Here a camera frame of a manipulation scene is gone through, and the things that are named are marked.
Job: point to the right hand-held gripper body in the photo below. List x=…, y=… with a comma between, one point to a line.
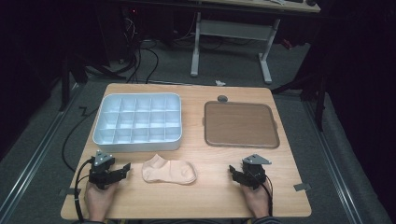
x=253, y=174

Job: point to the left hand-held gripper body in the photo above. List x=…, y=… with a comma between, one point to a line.
x=101, y=172

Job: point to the peach ankle sock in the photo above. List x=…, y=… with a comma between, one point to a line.
x=169, y=171

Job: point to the white compartment storage box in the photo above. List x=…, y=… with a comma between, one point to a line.
x=137, y=119

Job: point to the person's left hand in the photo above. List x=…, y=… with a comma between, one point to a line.
x=99, y=200

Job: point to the person's right hand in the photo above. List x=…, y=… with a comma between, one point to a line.
x=257, y=202

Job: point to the grey tape piece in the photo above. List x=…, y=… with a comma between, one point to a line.
x=71, y=191
x=302, y=187

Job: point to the brown tray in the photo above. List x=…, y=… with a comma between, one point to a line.
x=241, y=124

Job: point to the white crumpled paper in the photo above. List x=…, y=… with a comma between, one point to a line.
x=220, y=83

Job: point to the black metal stand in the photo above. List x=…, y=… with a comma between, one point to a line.
x=65, y=84
x=319, y=102

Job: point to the small red object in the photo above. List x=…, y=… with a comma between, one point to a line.
x=287, y=44

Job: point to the desk with grey metal legs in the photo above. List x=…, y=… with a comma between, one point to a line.
x=233, y=29

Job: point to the metal floor rail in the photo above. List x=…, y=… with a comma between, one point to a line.
x=333, y=161
x=34, y=155

